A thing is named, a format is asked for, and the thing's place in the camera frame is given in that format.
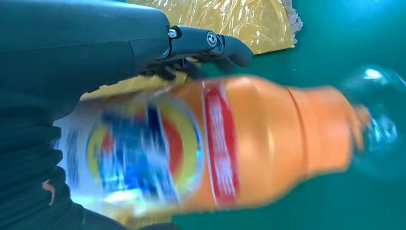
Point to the orange detergent bottle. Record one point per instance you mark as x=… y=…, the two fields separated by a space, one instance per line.
x=260 y=143

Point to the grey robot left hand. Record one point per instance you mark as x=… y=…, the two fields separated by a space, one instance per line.
x=79 y=44

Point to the yellow plastic sheet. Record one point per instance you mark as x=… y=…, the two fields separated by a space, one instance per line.
x=238 y=22

